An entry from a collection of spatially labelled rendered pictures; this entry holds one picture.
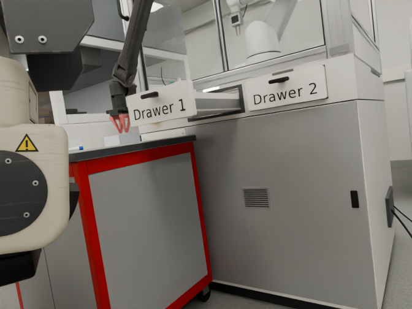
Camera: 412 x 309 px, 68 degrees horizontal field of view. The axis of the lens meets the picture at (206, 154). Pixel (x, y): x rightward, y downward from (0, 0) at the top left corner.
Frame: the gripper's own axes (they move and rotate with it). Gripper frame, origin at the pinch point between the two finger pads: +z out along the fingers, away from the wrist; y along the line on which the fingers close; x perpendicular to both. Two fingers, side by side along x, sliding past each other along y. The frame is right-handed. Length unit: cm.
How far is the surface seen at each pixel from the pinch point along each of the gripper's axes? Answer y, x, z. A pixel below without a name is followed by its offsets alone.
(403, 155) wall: -129, -328, 66
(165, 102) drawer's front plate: -31.9, 14.0, -6.5
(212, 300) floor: -21, -17, 81
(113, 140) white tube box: -2.3, 8.8, 3.5
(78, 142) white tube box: 25.7, 1.9, 2.0
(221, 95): -43.6, -5.0, -7.2
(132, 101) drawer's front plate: -16.7, 11.8, -9.3
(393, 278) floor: -95, -53, 81
